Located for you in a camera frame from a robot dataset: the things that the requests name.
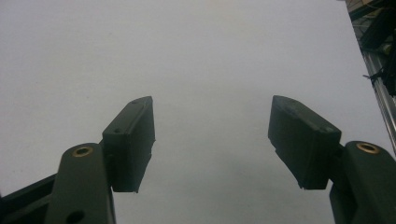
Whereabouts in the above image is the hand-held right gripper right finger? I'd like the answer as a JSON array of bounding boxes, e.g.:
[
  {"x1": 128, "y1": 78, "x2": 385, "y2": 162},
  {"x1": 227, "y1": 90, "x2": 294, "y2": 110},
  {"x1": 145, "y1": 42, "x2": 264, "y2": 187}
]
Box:
[{"x1": 267, "y1": 94, "x2": 396, "y2": 224}]

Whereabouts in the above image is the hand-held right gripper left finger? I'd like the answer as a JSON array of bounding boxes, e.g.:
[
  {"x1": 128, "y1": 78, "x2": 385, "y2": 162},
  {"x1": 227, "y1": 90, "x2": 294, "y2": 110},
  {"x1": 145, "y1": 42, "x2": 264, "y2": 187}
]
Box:
[{"x1": 44, "y1": 95, "x2": 156, "y2": 224}]

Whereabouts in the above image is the dark equipment beside table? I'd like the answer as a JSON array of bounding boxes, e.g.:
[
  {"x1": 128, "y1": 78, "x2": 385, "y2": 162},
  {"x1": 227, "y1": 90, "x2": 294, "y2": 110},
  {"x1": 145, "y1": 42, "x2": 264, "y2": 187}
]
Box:
[{"x1": 344, "y1": 0, "x2": 396, "y2": 97}]

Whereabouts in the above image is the metal frame rail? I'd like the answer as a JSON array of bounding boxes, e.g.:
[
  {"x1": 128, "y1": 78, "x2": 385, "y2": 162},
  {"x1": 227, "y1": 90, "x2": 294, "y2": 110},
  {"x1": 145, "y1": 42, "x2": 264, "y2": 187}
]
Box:
[{"x1": 361, "y1": 49, "x2": 396, "y2": 147}]

